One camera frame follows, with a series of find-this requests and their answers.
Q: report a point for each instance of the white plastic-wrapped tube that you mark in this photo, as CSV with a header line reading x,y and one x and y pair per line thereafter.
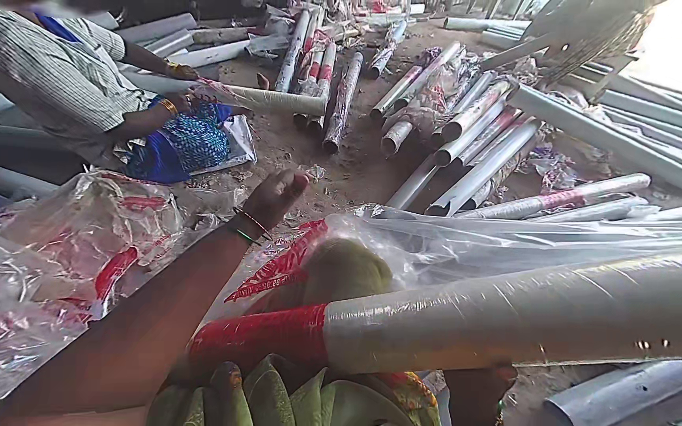
x,y
595,209

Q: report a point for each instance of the cream plastic-wrapped tube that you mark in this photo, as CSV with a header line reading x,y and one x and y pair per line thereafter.
x,y
273,100

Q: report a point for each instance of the pile of plastic-wrapped tubes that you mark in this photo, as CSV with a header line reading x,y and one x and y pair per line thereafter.
x,y
477,127

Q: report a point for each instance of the person's left fingers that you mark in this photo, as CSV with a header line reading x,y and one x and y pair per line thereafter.
x,y
295,182

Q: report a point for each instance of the wide bare grey tube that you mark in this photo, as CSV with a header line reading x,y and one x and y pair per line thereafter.
x,y
631,390

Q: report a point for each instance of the person's legs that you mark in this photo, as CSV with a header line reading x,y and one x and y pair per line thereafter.
x,y
347,272

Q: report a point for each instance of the person's left forearm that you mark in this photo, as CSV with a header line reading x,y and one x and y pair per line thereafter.
x,y
157,307

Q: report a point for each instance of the long white square beam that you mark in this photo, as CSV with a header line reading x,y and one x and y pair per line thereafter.
x,y
607,137

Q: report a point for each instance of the heap of crumpled plastic wrap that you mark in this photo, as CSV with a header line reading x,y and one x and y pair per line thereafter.
x,y
74,254

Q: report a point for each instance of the bundle of red-banded tubes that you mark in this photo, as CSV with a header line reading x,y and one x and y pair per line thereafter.
x,y
296,50

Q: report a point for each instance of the silvery plastic-wrapped tube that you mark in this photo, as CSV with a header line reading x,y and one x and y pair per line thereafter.
x,y
344,102
387,50

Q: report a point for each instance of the woven cot with wooden frame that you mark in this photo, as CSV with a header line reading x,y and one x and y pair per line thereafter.
x,y
589,35

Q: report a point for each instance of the clear plastic sheet, red print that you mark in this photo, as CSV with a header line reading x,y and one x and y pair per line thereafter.
x,y
465,236

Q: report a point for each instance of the person's left hand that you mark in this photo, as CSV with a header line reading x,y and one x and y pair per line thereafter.
x,y
274,198

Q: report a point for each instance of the white flat sack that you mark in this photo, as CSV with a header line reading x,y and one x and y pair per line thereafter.
x,y
240,145

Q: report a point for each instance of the stack of long white pipes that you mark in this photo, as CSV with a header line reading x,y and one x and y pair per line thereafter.
x,y
666,118

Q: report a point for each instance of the wrapped tube with pink band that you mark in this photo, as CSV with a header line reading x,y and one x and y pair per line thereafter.
x,y
560,198

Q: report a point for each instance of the person's body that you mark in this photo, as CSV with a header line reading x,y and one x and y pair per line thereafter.
x,y
276,399

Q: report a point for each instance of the pile of grey tubes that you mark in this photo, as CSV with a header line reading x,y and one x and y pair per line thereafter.
x,y
163,32

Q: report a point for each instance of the tube with red end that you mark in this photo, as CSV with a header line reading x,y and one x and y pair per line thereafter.
x,y
435,325

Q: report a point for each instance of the person's right hand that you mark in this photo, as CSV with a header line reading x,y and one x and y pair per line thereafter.
x,y
476,390

